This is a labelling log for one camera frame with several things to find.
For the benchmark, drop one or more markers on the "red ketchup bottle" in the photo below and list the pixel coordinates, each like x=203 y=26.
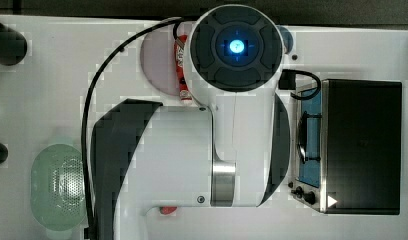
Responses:
x=184 y=93

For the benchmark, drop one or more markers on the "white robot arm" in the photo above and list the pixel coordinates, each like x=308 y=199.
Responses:
x=230 y=149

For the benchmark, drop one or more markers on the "light purple plate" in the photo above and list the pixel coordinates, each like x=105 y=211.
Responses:
x=158 y=62

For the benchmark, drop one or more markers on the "red tomato toy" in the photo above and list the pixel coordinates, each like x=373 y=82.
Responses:
x=167 y=210

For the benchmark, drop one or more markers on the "blue bowl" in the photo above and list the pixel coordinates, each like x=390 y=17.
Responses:
x=287 y=39

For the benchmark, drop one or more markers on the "black toaster oven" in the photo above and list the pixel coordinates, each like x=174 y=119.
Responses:
x=347 y=149

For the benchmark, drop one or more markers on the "green perforated colander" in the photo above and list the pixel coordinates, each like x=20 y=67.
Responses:
x=57 y=195

